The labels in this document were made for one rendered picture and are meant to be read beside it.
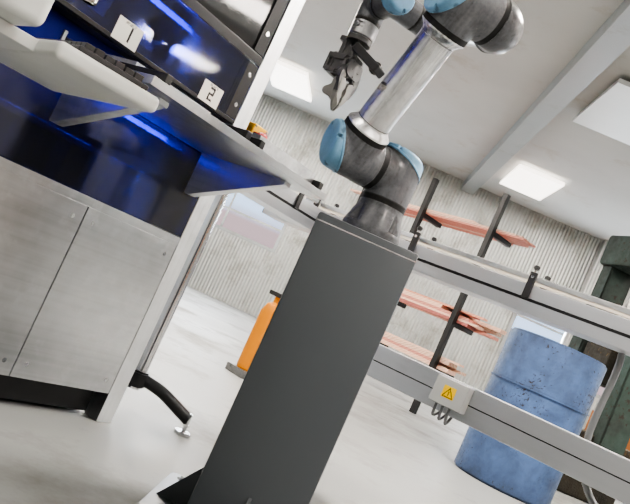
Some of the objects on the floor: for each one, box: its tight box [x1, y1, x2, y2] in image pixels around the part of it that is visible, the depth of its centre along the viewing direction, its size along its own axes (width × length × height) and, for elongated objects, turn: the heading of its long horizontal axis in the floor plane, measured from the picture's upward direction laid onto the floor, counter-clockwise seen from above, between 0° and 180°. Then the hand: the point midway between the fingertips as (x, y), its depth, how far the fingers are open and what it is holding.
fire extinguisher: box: [225, 289, 282, 379], centre depth 458 cm, size 24×25×55 cm
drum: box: [454, 327, 607, 504], centre depth 491 cm, size 66×66×100 cm
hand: (335, 106), depth 203 cm, fingers closed
